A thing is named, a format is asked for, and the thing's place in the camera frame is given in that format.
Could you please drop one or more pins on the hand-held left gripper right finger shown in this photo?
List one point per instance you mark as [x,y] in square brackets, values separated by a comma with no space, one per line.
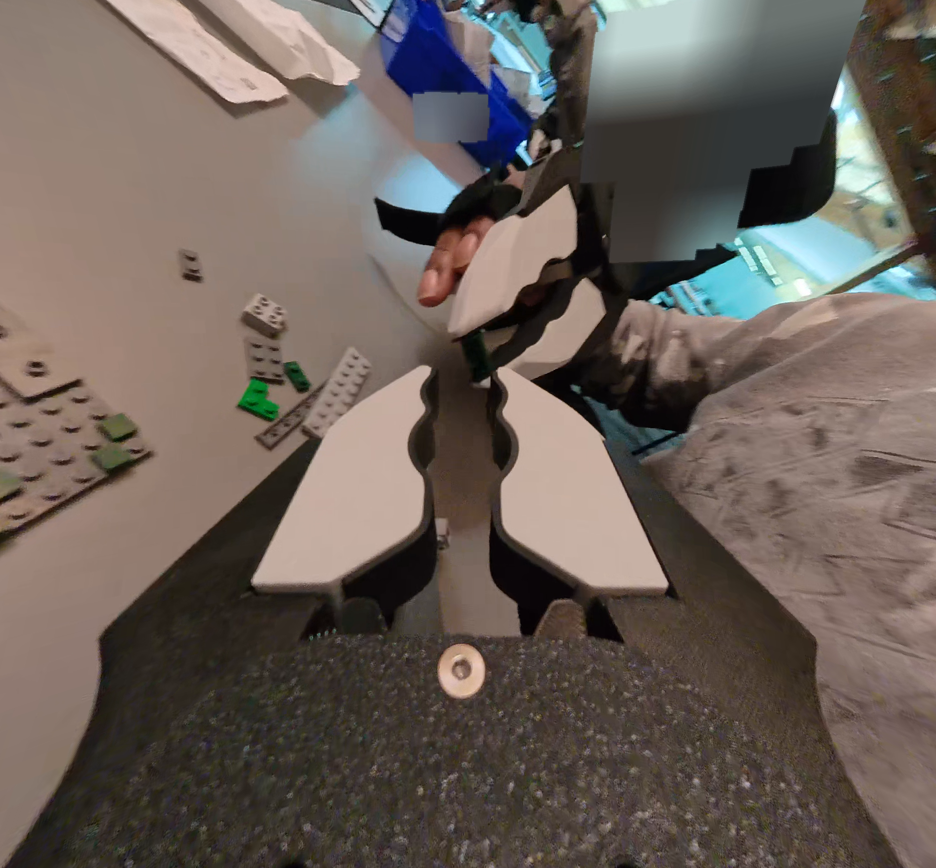
[578,517]

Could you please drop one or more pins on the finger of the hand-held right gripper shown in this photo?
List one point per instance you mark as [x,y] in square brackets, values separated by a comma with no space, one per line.
[512,254]
[567,334]

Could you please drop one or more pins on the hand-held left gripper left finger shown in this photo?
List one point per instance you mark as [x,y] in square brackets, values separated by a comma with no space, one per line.
[344,510]

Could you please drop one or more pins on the dark green lego piece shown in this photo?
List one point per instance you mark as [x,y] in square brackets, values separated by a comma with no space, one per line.
[477,356]

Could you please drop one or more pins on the long grey lego plate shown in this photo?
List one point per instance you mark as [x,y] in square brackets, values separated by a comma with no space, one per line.
[340,389]

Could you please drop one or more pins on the blue plastic bin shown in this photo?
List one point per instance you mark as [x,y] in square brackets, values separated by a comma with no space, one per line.
[431,56]

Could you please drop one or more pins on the partly built grey lego model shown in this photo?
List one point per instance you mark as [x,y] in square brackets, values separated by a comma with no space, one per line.
[58,444]

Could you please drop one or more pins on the torn white printed paper bag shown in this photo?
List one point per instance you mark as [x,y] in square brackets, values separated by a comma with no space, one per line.
[256,13]

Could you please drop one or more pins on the person's right forearm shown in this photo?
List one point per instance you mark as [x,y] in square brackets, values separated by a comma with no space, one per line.
[658,371]

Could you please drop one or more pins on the narrow dark grey lego plate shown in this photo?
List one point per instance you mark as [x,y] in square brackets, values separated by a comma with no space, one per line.
[289,418]

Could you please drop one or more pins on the bright green corner lego plate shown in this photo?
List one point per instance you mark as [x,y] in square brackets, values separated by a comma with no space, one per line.
[256,404]

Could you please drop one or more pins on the small dark green lego plate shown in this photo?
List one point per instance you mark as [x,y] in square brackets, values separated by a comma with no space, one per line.
[297,377]

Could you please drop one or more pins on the loose tan lego brick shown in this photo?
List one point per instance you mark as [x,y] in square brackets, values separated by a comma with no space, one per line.
[265,314]

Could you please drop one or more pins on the small grey lego plate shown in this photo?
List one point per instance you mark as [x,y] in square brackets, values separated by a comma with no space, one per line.
[191,265]

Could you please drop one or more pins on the person's right hand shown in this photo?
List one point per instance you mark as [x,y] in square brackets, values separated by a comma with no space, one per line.
[450,268]

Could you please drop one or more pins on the grey splattered hoodie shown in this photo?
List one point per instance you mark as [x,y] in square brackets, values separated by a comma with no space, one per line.
[804,517]

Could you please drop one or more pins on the small torn white paper bag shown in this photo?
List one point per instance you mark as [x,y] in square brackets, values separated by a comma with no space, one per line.
[183,42]

